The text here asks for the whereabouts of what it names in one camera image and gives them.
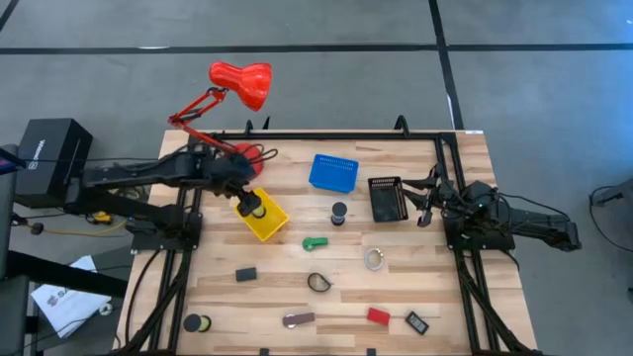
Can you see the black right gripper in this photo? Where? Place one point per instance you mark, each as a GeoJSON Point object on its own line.
{"type": "Point", "coordinates": [455, 203]}

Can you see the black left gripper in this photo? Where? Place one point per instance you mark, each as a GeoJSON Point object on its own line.
{"type": "Point", "coordinates": [230, 173]}

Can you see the blue sand timer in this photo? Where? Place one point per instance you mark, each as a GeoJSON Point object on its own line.
{"type": "Point", "coordinates": [338, 212]}

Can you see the small red box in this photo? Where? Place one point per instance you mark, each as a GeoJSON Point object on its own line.
{"type": "Point", "coordinates": [378, 316]}

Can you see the yellow sand timer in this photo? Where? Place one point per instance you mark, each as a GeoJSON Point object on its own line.
{"type": "Point", "coordinates": [197, 323]}

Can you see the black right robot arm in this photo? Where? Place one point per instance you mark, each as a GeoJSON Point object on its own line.
{"type": "Point", "coordinates": [539, 225]}

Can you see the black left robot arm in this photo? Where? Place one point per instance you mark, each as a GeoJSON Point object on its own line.
{"type": "Point", "coordinates": [148, 170]}

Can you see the yellow plastic basket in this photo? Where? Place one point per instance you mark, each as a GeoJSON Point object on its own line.
{"type": "Point", "coordinates": [272, 225]}

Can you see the black plastic basket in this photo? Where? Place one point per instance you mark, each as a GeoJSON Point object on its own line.
{"type": "Point", "coordinates": [387, 200]}

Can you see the small black box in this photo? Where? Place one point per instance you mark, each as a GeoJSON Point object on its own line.
{"type": "Point", "coordinates": [245, 274]}

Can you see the black table clamp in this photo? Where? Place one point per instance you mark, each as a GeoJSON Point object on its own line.
{"type": "Point", "coordinates": [267, 123]}
{"type": "Point", "coordinates": [401, 123]}
{"type": "Point", "coordinates": [249, 127]}

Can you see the blue plastic basket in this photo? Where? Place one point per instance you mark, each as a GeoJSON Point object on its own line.
{"type": "Point", "coordinates": [334, 173]}

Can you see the red desk lamp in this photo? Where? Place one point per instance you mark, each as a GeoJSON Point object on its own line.
{"type": "Point", "coordinates": [242, 81]}

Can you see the black rectangular device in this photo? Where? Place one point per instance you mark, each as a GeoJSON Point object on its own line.
{"type": "Point", "coordinates": [417, 322]}

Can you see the small yellow tool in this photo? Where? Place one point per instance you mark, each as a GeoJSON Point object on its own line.
{"type": "Point", "coordinates": [102, 217]}

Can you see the grey floor equipment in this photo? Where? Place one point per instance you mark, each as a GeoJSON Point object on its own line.
{"type": "Point", "coordinates": [615, 194]}

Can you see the black box white lettering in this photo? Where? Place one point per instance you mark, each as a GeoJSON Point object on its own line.
{"type": "Point", "coordinates": [52, 158]}

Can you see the white printed paper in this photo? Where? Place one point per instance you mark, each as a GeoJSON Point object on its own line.
{"type": "Point", "coordinates": [69, 301]}

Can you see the black round plug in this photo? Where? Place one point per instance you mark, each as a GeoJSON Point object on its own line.
{"type": "Point", "coordinates": [36, 228]}

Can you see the black furniture frame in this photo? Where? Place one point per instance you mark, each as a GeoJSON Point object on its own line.
{"type": "Point", "coordinates": [64, 277]}

